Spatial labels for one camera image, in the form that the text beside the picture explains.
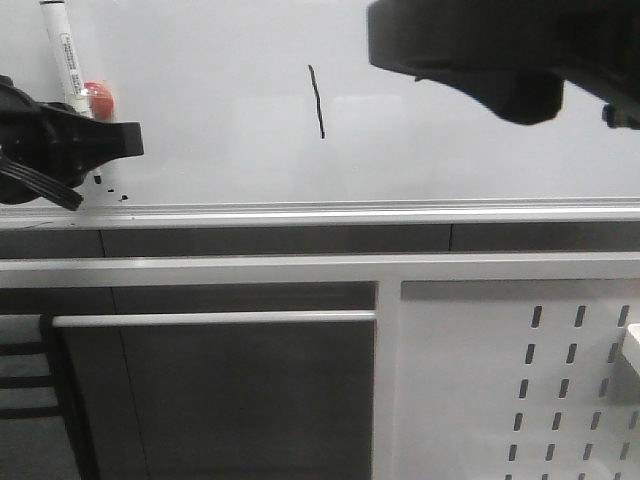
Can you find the white whiteboard marker black tip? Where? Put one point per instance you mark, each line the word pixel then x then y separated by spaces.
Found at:
pixel 65 55

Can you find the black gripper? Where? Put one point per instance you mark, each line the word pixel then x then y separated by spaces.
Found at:
pixel 31 133

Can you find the dark hanging flip panel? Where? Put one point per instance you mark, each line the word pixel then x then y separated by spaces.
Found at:
pixel 245 395

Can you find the large white whiteboard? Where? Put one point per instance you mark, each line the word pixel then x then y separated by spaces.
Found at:
pixel 270 112

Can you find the white slotted pegboard panel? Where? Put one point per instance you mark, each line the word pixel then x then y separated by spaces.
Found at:
pixel 517 380

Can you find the white whiteboard stand frame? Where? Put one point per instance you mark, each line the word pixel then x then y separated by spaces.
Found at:
pixel 136 286

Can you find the white upper marker tray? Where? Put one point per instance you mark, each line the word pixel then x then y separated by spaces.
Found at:
pixel 631 346

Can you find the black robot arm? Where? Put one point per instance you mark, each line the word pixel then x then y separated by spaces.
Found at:
pixel 515 57

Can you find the red round magnet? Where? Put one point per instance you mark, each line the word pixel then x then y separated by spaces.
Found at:
pixel 101 101

